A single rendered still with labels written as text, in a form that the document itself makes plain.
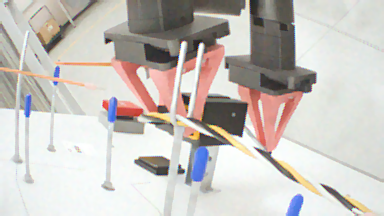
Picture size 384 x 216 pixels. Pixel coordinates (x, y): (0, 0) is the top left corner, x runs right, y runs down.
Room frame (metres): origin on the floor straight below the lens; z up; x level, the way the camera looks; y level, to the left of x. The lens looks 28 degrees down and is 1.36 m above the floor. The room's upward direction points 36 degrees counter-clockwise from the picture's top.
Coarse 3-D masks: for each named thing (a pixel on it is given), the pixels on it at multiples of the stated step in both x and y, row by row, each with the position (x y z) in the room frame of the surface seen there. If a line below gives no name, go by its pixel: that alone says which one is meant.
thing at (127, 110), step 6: (102, 102) 0.64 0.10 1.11; (108, 102) 0.62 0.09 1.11; (120, 102) 0.63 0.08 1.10; (126, 102) 0.64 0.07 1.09; (132, 102) 0.64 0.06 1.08; (120, 108) 0.60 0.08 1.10; (126, 108) 0.60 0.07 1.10; (132, 108) 0.60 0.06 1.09; (138, 108) 0.60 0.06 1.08; (120, 114) 0.60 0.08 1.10; (126, 114) 0.60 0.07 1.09; (132, 114) 0.60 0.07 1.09; (138, 114) 0.60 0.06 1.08
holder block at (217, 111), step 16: (208, 96) 0.41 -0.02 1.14; (224, 96) 0.42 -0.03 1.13; (208, 112) 0.38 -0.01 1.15; (224, 112) 0.39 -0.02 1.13; (240, 112) 0.39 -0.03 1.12; (224, 128) 0.38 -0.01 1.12; (240, 128) 0.39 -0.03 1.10; (192, 144) 0.38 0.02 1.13; (208, 144) 0.37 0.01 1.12; (224, 144) 0.38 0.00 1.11
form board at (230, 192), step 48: (0, 144) 0.43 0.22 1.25; (48, 144) 0.47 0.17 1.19; (96, 144) 0.51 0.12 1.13; (144, 144) 0.54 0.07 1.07; (288, 144) 0.59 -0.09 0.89; (0, 192) 0.29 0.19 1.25; (48, 192) 0.32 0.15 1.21; (96, 192) 0.34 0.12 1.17; (144, 192) 0.36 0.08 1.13; (240, 192) 0.37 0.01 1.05; (288, 192) 0.36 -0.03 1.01
